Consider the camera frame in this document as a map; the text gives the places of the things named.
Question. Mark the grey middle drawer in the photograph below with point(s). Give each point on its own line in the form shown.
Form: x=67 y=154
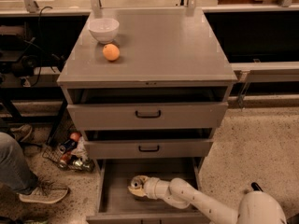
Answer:
x=142 y=144

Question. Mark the grey drawer cabinet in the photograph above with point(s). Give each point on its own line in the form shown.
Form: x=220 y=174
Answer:
x=160 y=48

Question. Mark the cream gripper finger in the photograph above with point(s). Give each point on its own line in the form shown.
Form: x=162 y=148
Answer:
x=139 y=179
x=139 y=192

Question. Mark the redbull can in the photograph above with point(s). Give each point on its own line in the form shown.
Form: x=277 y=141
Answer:
x=136 y=186

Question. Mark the grey bottom drawer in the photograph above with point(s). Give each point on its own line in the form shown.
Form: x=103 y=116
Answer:
x=118 y=206

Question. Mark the white ceramic bowl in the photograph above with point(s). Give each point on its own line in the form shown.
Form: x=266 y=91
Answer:
x=104 y=30

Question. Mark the beige sneaker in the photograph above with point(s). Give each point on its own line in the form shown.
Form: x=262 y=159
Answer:
x=22 y=133
x=46 y=192

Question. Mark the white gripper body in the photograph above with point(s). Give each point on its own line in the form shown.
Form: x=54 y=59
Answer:
x=152 y=186

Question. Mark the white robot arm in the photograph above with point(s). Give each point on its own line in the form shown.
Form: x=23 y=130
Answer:
x=256 y=207

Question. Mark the grey top drawer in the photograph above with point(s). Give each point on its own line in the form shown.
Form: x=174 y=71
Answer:
x=149 y=108

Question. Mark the wire basket of items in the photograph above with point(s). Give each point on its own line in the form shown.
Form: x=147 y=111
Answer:
x=70 y=154

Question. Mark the dark machinery left shelf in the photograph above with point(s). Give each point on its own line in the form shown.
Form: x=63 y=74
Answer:
x=16 y=50

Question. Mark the black bar bottom right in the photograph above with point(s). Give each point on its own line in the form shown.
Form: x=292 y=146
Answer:
x=256 y=187

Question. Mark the orange fruit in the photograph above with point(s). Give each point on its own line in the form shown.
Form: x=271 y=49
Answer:
x=111 y=52

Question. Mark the person leg in jeans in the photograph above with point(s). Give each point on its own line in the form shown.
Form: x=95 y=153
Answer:
x=14 y=170

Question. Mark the grey drawer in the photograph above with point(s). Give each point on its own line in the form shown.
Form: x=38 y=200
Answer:
x=142 y=144
x=149 y=108
x=118 y=206

